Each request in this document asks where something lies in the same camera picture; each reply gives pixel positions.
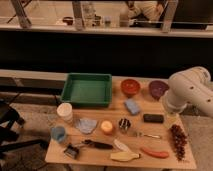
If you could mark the bunch of dark red grapes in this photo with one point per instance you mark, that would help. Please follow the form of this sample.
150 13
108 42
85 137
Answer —
179 140

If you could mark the white cylindrical container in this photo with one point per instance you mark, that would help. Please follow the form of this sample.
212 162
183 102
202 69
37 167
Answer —
64 110

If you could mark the person in striped shirt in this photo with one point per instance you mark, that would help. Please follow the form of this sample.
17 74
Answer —
151 10

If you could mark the black rectangular block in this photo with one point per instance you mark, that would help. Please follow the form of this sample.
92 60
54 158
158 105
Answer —
152 118

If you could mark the green plastic tray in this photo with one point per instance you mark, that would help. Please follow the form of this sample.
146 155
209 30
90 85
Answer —
87 90

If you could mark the black binder clip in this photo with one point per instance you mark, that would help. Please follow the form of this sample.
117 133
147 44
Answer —
72 151

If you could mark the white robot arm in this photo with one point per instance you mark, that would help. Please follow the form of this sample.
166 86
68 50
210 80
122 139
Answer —
189 86

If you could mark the blue sponge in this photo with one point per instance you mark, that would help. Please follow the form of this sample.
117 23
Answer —
132 106

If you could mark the light blue towel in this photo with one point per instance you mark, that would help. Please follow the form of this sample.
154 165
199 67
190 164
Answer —
86 125

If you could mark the orange carrot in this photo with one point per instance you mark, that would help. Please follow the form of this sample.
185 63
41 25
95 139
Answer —
157 154

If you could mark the black office chair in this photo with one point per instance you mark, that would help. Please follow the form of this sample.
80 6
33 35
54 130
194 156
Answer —
8 137

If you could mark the red bowl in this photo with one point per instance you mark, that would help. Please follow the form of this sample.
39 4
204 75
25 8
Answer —
130 87

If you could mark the blue plastic cup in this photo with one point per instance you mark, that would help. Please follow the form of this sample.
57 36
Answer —
58 134

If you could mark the purple bowl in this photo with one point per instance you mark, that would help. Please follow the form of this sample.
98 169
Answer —
157 89

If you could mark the black handled brush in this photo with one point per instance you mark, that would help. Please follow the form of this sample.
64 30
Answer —
98 145

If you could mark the white spoon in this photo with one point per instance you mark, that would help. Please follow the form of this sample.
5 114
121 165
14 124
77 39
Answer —
121 146

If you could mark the orange round fruit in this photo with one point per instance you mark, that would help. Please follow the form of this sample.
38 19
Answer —
107 127

